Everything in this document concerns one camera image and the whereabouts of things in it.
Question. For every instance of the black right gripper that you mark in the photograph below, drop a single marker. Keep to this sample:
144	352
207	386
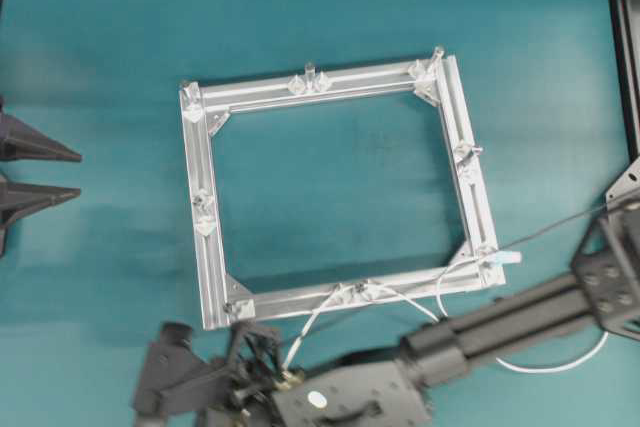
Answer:
254	370

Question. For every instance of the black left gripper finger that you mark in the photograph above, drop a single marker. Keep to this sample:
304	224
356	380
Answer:
20	200
19	141

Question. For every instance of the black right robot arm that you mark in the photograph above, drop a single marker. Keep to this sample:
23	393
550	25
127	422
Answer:
385	387

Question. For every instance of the aluminium extrusion frame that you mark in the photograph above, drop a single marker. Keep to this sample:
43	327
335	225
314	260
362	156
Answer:
332	188

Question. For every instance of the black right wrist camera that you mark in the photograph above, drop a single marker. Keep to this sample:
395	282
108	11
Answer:
170	382

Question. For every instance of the black rail table edge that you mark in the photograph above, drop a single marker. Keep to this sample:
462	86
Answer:
625	27

